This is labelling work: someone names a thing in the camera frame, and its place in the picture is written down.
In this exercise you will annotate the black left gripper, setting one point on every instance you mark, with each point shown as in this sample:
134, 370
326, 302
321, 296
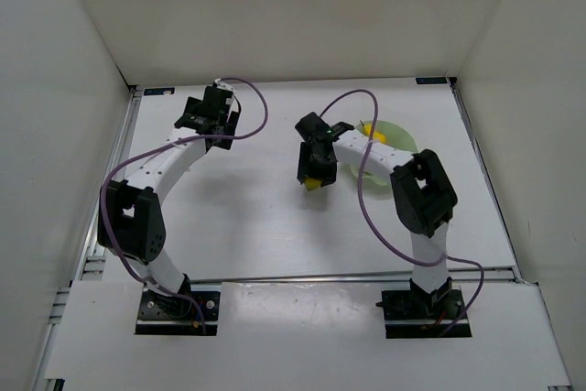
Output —
201, 121

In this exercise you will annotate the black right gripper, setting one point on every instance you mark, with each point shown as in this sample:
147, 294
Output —
318, 168

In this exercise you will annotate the yellow green fake lemon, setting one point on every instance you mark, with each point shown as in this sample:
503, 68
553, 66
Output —
311, 184

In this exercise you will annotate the yellow fake pear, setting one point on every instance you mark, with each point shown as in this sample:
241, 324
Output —
373, 133

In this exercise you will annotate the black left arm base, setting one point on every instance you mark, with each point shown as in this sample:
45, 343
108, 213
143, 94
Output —
170, 316

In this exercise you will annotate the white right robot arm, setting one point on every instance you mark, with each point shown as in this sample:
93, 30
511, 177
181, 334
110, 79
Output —
423, 195

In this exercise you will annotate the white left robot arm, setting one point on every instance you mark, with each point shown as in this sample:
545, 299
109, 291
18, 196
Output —
134, 204

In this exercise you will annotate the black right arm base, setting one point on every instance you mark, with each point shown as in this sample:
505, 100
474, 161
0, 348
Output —
407, 318

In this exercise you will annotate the green glass fruit bowl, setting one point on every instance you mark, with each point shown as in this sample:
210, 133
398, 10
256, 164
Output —
389, 134

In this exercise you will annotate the blue left corner label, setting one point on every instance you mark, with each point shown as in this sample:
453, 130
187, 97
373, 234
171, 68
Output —
158, 91

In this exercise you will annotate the blue corner label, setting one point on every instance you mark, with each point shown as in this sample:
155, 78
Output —
158, 91
430, 80

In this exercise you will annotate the blue right corner label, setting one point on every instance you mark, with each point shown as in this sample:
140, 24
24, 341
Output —
430, 80

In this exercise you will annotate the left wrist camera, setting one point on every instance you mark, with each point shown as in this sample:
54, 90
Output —
227, 90

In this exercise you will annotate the aluminium right table rail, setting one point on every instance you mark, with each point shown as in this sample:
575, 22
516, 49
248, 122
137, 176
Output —
465, 116

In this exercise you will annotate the aluminium front table rail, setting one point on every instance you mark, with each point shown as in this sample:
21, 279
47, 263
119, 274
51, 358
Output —
506, 274

